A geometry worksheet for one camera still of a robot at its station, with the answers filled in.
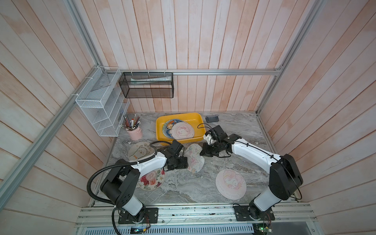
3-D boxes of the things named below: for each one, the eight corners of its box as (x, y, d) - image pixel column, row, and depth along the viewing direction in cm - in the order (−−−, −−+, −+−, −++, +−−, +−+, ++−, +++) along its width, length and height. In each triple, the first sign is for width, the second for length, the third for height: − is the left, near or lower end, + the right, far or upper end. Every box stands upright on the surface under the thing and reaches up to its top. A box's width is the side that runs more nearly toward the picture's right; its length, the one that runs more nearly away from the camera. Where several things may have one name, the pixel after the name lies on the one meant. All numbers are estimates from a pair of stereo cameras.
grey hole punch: (205, 122, 117) (206, 120, 115) (205, 117, 120) (205, 115, 118) (218, 122, 117) (219, 120, 115) (217, 117, 120) (218, 115, 118)
